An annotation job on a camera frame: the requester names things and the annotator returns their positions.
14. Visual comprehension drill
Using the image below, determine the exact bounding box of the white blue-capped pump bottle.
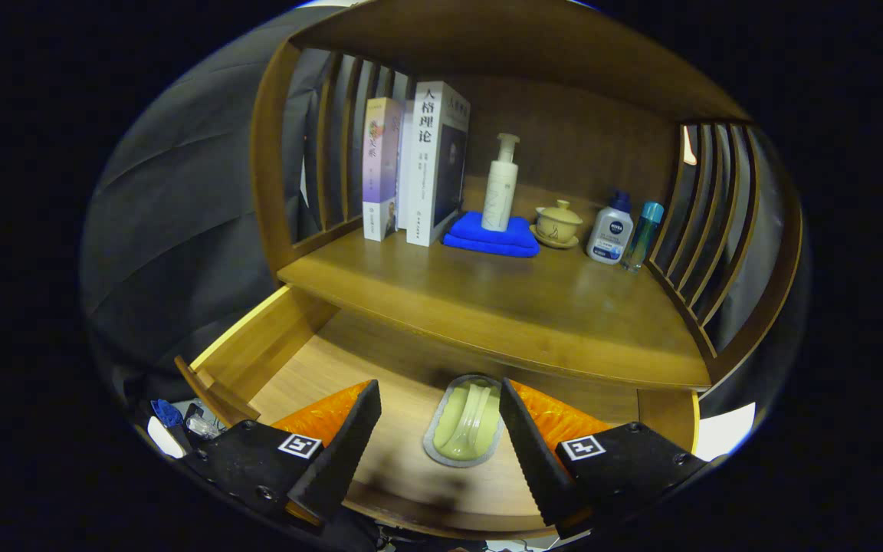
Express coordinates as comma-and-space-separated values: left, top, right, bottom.
586, 189, 635, 265

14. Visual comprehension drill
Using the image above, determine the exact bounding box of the thin white book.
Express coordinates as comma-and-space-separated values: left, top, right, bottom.
398, 100, 416, 231

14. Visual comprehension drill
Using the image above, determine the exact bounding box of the wooden countertop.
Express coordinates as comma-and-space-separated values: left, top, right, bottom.
277, 218, 712, 390

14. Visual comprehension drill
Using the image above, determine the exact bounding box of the small white object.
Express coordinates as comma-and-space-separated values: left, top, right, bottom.
147, 416, 191, 459

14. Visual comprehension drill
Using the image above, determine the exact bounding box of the purple book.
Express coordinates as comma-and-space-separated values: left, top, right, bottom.
363, 97, 404, 242

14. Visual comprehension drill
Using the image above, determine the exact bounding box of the blue folded cloth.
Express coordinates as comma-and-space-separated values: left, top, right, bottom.
442, 211, 540, 258

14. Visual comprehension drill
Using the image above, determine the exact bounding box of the teal slim bottle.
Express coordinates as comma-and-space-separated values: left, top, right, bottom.
622, 202, 665, 273

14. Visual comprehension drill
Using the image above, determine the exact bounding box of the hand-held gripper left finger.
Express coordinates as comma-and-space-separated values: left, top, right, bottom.
181, 379, 383, 530

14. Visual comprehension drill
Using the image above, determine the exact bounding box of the thick white book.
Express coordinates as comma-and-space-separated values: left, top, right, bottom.
406, 80, 471, 248

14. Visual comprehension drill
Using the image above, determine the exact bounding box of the tall white pump bottle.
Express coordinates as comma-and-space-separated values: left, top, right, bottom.
481, 133, 521, 232

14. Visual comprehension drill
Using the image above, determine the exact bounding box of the brown wooden drawer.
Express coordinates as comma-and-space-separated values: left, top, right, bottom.
175, 284, 701, 541

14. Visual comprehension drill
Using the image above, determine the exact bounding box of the beige lidded teacup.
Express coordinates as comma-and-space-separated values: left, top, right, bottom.
530, 199, 584, 249

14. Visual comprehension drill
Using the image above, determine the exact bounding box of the brown wooden cabinet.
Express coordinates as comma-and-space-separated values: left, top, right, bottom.
250, 0, 804, 392

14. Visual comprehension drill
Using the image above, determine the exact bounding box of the small blue object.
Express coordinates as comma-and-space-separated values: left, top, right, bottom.
150, 398, 184, 429

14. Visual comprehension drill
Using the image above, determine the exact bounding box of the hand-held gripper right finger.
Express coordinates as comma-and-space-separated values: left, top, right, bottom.
498, 377, 712, 541

